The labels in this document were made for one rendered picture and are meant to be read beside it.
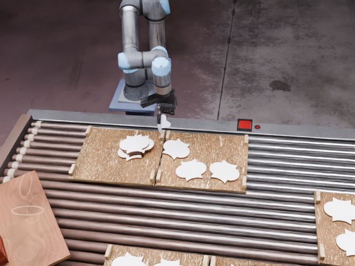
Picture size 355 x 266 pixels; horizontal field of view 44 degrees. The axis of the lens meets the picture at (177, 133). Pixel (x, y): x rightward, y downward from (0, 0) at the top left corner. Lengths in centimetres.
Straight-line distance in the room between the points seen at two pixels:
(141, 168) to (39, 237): 57
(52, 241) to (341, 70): 321
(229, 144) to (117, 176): 56
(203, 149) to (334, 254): 76
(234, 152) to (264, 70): 217
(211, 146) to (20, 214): 93
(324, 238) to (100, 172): 104
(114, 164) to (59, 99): 209
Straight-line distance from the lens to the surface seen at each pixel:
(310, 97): 400
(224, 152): 216
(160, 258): 183
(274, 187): 206
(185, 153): 215
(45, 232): 188
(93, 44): 483
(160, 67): 186
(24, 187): 206
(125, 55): 197
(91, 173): 216
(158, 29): 233
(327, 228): 195
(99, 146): 227
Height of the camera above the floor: 251
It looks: 44 degrees down
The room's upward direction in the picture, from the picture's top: 5 degrees counter-clockwise
